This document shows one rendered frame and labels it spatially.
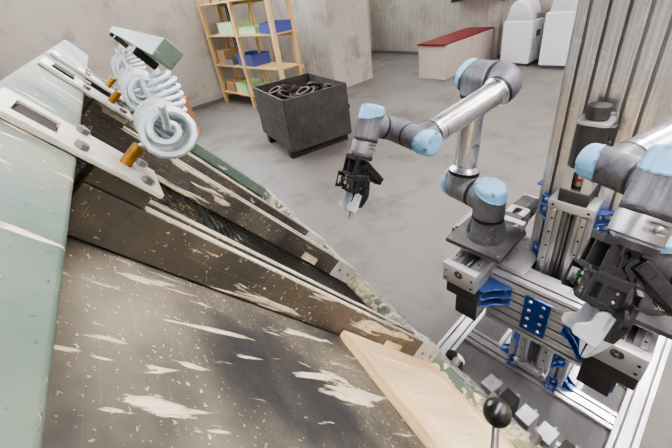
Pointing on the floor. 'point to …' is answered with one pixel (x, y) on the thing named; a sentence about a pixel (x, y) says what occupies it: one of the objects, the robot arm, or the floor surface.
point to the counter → (454, 51)
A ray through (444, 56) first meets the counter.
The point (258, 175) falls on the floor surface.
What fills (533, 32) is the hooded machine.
